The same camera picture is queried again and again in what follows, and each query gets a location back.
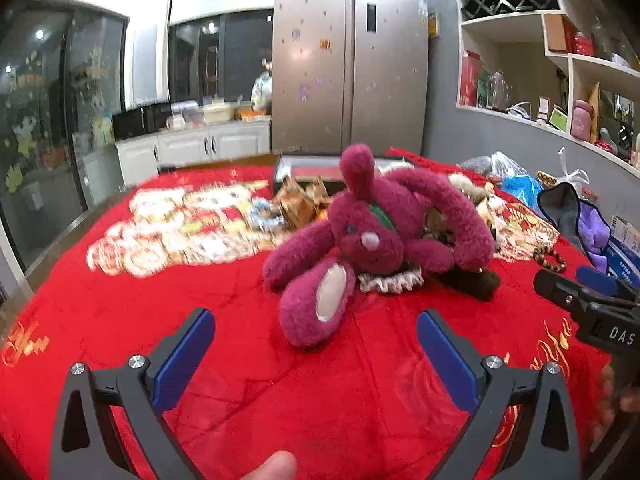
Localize clear food container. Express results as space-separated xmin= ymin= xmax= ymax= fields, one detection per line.
xmin=166 ymin=102 xmax=206 ymax=129

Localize grey cloth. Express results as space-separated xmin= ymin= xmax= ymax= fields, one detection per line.
xmin=537 ymin=182 xmax=582 ymax=250

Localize pink container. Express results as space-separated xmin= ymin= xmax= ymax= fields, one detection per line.
xmin=570 ymin=99 xmax=595 ymax=141

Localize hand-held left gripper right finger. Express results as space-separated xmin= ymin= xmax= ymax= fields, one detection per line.
xmin=416 ymin=309 xmax=583 ymax=480

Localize blue cardboard box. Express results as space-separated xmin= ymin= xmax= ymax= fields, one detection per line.
xmin=604 ymin=214 xmax=640 ymax=282

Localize person's right hand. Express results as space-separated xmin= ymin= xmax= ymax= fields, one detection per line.
xmin=590 ymin=364 xmax=640 ymax=455

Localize dark brown plush toy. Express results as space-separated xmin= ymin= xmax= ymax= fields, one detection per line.
xmin=437 ymin=264 xmax=502 ymax=302

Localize green box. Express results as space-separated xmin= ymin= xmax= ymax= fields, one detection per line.
xmin=477 ymin=67 xmax=494 ymax=109

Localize glass jar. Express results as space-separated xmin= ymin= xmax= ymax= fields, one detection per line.
xmin=488 ymin=70 xmax=510 ymax=111

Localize white plastic bag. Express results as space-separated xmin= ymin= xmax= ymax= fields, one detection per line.
xmin=556 ymin=147 xmax=591 ymax=192

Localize red gift box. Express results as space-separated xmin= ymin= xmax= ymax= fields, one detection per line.
xmin=459 ymin=50 xmax=482 ymax=107

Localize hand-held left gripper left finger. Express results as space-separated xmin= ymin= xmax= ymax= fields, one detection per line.
xmin=50 ymin=307 xmax=217 ymax=480

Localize white wall shelf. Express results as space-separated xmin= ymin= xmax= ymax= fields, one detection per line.
xmin=450 ymin=0 xmax=640 ymax=177

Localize black microwave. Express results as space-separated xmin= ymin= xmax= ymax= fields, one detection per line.
xmin=112 ymin=102 xmax=174 ymax=142

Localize white kitchen cabinets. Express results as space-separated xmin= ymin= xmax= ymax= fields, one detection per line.
xmin=115 ymin=119 xmax=272 ymax=189

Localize frilly pink white scrunchie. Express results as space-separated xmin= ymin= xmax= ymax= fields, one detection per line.
xmin=358 ymin=266 xmax=424 ymax=294

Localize glass door with stickers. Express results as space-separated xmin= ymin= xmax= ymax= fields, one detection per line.
xmin=0 ymin=6 xmax=129 ymax=272

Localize orange gold snack packet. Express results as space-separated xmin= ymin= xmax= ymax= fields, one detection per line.
xmin=306 ymin=176 xmax=334 ymax=212
xmin=276 ymin=179 xmax=319 ymax=232

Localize silver refrigerator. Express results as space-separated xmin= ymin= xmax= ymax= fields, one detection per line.
xmin=270 ymin=0 xmax=430 ymax=157

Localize person's left hand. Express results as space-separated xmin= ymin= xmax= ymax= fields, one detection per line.
xmin=240 ymin=451 xmax=299 ymax=480

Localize blue plastic bag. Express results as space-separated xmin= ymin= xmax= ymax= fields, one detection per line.
xmin=500 ymin=175 xmax=544 ymax=212

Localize white plush dog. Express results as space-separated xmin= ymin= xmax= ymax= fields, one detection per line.
xmin=446 ymin=172 xmax=509 ymax=223

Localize beige food container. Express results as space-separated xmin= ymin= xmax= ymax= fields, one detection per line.
xmin=202 ymin=101 xmax=237 ymax=124

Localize brown wooden bead bracelet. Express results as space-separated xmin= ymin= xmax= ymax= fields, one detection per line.
xmin=532 ymin=249 xmax=568 ymax=274

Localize purple cloth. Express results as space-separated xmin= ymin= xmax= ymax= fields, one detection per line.
xmin=575 ymin=200 xmax=612 ymax=274

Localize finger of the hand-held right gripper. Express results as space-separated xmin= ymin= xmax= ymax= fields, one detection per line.
xmin=533 ymin=269 xmax=601 ymax=318
xmin=575 ymin=265 xmax=640 ymax=303

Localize red printed blanket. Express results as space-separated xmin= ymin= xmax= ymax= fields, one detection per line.
xmin=0 ymin=147 xmax=632 ymax=480

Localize blue white rope toy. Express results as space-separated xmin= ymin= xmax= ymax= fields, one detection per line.
xmin=249 ymin=197 xmax=289 ymax=232

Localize gold patterned cloth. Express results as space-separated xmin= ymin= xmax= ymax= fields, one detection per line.
xmin=492 ymin=202 xmax=561 ymax=262

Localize magenta plush rabbit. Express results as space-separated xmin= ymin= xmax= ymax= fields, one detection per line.
xmin=262 ymin=143 xmax=497 ymax=350

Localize black box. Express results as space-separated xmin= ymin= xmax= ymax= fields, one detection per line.
xmin=272 ymin=154 xmax=416 ymax=197

